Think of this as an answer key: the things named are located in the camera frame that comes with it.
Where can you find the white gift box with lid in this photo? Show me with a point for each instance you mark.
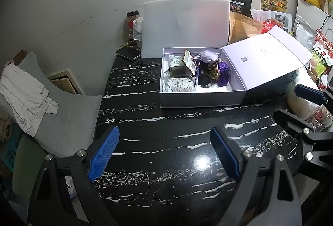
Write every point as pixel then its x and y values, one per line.
pixel 262 57

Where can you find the brown paper bag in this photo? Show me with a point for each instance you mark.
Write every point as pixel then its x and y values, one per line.
pixel 244 29

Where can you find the white printed papers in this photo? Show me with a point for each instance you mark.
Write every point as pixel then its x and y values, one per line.
pixel 262 15

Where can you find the teal-print white bag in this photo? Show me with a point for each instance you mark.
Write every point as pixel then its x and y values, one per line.
pixel 294 103

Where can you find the black pouch bag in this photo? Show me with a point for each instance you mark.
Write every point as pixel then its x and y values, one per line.
pixel 234 1

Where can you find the white garment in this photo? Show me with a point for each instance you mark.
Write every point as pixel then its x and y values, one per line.
pixel 23 96

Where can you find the black hair claw clip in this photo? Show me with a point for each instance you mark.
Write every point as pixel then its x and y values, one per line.
pixel 205 81

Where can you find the red paper bag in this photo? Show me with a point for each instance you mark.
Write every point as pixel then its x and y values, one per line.
pixel 326 40

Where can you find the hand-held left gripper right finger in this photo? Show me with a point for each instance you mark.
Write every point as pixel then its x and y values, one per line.
pixel 225 153

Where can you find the brown jar with black lid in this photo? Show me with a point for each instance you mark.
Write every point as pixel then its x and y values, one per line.
pixel 132 23

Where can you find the brown cardboard piece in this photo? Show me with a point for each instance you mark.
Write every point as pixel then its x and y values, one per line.
pixel 18 57

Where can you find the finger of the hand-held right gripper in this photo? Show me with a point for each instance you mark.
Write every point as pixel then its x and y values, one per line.
pixel 309 92
pixel 291 119

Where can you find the purple tasselled sachet pouch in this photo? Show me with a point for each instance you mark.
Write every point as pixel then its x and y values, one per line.
pixel 208 56

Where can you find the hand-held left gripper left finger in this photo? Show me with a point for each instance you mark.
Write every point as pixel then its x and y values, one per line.
pixel 104 153

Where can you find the white plastic bag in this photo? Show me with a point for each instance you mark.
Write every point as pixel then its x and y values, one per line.
pixel 138 29

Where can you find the gold brown snack packet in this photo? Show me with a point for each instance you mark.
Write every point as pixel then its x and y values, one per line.
pixel 213 72

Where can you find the silver flat device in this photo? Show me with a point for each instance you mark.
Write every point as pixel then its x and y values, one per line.
pixel 128 53

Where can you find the green drink packet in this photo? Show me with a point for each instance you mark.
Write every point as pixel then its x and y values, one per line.
pixel 317 62

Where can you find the white bread-print packet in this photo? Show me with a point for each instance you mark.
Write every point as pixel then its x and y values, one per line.
pixel 176 60
pixel 178 85

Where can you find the red and white packet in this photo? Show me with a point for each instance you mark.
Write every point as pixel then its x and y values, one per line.
pixel 189 62

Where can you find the dark translucent square box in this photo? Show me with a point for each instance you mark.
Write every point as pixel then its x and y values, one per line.
pixel 180 72

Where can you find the white foam board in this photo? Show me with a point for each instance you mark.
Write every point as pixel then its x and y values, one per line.
pixel 184 28

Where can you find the green chair seat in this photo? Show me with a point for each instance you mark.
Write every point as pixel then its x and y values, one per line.
pixel 28 166

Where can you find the beige framed wall panel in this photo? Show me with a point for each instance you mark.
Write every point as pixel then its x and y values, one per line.
pixel 65 83

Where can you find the silver white packet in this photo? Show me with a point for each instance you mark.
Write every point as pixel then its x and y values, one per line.
pixel 304 33

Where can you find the red snack packet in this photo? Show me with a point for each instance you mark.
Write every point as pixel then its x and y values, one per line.
pixel 271 27

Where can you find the blue printed box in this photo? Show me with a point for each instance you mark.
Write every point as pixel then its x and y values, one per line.
pixel 9 148

